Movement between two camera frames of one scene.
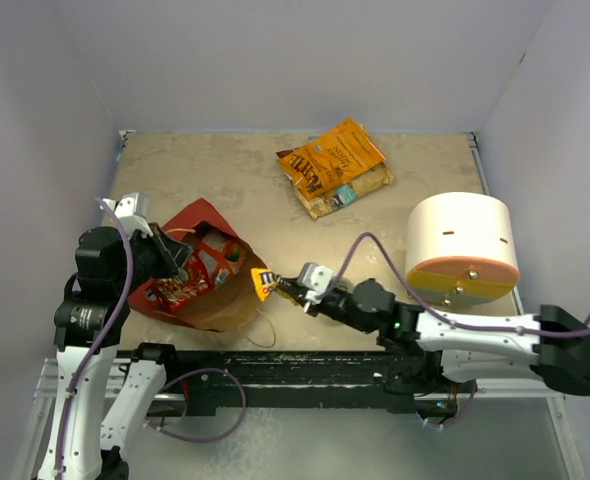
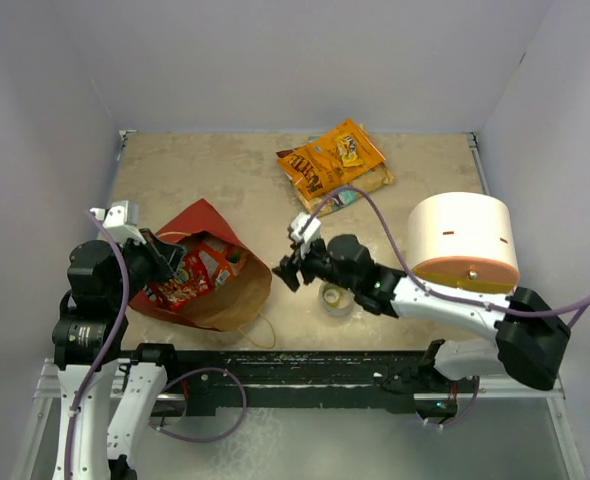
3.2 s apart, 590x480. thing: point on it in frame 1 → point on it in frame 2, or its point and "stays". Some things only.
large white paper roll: x=460 y=249 stays
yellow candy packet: x=264 y=281 → x=348 y=149
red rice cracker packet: x=173 y=293 stays
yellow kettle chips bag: x=378 y=177 stays
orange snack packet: x=325 y=167 stays
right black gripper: x=297 y=291 → x=288 y=271
